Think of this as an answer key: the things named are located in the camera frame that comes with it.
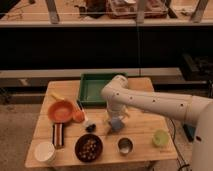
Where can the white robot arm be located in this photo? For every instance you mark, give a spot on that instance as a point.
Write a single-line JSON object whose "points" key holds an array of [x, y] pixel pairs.
{"points": [[192, 110]]}

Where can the green plastic tray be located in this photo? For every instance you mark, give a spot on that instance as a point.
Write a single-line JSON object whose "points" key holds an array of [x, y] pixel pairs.
{"points": [[91, 85]]}

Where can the orange fruit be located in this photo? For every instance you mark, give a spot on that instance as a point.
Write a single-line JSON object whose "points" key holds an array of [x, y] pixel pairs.
{"points": [[78, 116]]}

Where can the small dark round object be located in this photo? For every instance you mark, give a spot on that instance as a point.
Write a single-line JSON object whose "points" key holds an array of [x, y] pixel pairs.
{"points": [[90, 128]]}

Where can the yellow spoon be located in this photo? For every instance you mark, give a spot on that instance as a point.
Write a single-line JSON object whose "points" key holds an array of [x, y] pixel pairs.
{"points": [[57, 97]]}

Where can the orange plastic bowl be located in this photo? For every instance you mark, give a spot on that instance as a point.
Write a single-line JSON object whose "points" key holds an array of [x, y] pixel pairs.
{"points": [[60, 112]]}

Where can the small metal cup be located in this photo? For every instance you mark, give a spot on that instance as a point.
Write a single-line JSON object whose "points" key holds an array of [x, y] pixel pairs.
{"points": [[125, 146]]}

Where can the wooden table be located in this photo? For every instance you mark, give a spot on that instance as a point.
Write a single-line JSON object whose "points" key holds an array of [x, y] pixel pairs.
{"points": [[139, 128]]}

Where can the dark bowl with nuts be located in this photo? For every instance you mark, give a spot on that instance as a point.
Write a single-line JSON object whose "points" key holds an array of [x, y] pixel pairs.
{"points": [[88, 148]]}

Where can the striped brush block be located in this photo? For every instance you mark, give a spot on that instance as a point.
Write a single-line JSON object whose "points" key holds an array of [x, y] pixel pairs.
{"points": [[58, 135]]}

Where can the green plastic cup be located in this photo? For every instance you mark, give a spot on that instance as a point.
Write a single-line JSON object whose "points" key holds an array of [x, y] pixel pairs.
{"points": [[160, 138]]}

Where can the white paper cup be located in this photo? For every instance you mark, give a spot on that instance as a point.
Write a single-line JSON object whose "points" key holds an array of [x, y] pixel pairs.
{"points": [[45, 152]]}

